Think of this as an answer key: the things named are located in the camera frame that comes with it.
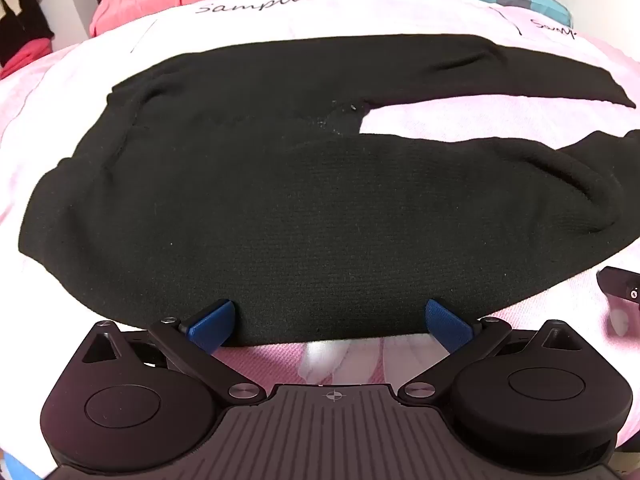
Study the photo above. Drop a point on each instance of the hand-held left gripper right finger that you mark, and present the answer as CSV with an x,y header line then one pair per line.
x,y
447,327

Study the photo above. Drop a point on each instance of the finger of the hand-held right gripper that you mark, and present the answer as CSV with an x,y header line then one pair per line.
x,y
620,285

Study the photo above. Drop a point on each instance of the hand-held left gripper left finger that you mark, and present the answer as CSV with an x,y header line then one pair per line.
x,y
212,324

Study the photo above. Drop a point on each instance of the black pants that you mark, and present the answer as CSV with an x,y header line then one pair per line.
x,y
280,200

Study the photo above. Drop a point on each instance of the pink printed bed sheet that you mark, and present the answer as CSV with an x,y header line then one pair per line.
x,y
350,15

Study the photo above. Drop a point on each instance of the red cloth pile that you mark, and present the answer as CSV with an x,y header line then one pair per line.
x,y
25,55

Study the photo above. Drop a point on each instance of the hanging dark clothes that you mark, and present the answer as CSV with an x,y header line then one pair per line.
x,y
20,5

